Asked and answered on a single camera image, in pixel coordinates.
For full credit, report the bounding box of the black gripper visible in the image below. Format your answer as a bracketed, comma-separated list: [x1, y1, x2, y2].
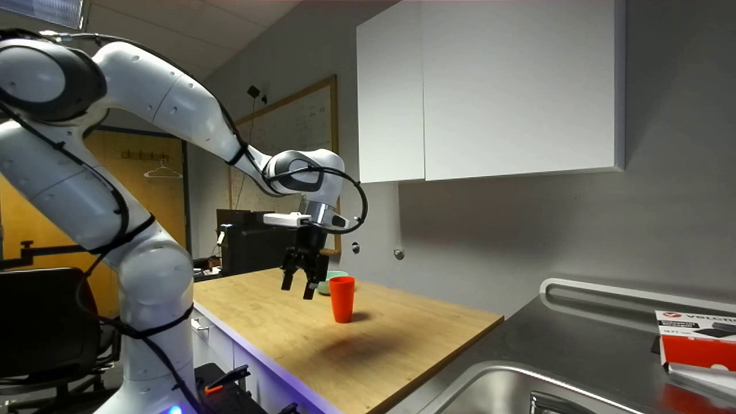
[279, 223, 334, 302]

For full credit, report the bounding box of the orange plastic cup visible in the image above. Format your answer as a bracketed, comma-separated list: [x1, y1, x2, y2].
[327, 274, 358, 327]

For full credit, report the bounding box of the black boxy appliance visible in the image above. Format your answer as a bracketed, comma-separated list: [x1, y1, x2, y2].
[215, 207, 303, 279]

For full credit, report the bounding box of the black and red tool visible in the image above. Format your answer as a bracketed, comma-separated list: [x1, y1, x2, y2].
[193, 364, 270, 414]

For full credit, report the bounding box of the wood framed whiteboard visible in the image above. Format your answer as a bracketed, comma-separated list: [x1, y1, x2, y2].
[225, 74, 343, 259]

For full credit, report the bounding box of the orange wooden door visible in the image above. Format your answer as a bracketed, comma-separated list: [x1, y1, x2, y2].
[0, 126, 190, 317]

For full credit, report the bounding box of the black office chair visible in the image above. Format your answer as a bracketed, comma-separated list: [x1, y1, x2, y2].
[0, 265, 118, 399]

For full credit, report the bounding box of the stainless steel sink counter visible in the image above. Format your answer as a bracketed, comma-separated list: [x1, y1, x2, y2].
[386, 275, 736, 414]

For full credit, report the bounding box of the red and white box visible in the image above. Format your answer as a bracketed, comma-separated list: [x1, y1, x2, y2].
[654, 307, 736, 387]

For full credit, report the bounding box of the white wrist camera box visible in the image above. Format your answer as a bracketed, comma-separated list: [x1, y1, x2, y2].
[263, 211, 316, 229]

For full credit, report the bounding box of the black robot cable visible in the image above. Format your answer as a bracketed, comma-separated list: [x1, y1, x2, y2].
[0, 28, 371, 414]

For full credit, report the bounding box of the white wall cabinet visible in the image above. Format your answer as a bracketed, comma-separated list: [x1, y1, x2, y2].
[355, 0, 627, 186]

